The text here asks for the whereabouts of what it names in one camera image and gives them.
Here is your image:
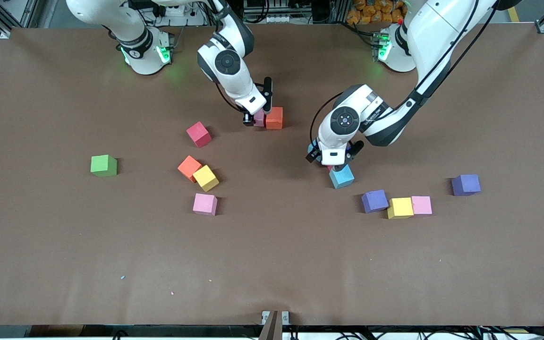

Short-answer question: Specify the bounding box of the orange foam cube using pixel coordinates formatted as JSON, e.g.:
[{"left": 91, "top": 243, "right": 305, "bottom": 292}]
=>
[
  {"left": 265, "top": 107, "right": 284, "bottom": 130},
  {"left": 178, "top": 155, "right": 203, "bottom": 183}
]

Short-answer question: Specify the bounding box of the yellow foam cube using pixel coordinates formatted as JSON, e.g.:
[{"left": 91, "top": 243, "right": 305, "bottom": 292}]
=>
[
  {"left": 192, "top": 165, "right": 220, "bottom": 192},
  {"left": 387, "top": 197, "right": 415, "bottom": 220}
]

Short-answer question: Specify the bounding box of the purple foam cube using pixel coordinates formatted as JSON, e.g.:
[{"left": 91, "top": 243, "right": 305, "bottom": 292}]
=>
[
  {"left": 451, "top": 174, "right": 482, "bottom": 196},
  {"left": 361, "top": 190, "right": 390, "bottom": 213}
]

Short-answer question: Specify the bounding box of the brown table cover sheet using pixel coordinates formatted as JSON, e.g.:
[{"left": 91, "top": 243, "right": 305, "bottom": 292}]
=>
[{"left": 0, "top": 23, "right": 544, "bottom": 327}]

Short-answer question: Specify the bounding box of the orange objects pile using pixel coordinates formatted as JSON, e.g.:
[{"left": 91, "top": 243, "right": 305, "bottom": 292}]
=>
[{"left": 346, "top": 0, "right": 407, "bottom": 25}]

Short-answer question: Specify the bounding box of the green foam cube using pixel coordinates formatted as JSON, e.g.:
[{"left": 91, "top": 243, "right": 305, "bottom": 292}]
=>
[{"left": 90, "top": 154, "right": 118, "bottom": 178}]

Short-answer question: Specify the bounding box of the metal table edge bracket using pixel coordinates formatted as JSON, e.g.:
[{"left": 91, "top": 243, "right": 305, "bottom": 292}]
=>
[{"left": 261, "top": 310, "right": 290, "bottom": 325}]

